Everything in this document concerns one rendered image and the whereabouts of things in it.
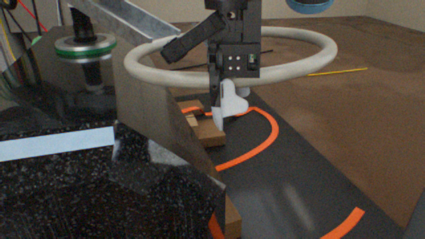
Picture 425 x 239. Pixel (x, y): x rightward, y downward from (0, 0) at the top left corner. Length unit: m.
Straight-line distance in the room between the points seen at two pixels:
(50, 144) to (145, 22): 0.51
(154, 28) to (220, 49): 0.53
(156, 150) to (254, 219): 0.94
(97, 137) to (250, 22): 0.38
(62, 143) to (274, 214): 1.16
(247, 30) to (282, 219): 1.22
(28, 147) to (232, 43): 0.44
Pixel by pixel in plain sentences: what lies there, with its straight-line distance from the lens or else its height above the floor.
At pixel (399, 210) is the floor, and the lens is 1.85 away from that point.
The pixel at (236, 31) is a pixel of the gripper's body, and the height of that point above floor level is 1.05.
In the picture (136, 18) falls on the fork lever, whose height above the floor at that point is 0.97.
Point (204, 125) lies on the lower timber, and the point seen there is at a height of 0.09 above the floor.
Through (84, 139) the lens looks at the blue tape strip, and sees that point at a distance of 0.65.
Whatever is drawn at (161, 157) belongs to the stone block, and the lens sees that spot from 0.69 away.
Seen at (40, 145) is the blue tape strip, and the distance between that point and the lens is 0.67.
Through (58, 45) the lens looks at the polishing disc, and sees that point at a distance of 1.19.
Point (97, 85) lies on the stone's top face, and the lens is 0.84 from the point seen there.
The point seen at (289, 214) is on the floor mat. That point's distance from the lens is 1.59.
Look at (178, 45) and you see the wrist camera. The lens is 0.47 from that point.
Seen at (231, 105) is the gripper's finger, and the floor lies 0.94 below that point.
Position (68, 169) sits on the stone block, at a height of 0.79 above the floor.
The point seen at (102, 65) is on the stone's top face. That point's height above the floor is 0.85.
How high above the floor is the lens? 1.15
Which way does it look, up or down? 29 degrees down
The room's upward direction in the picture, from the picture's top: straight up
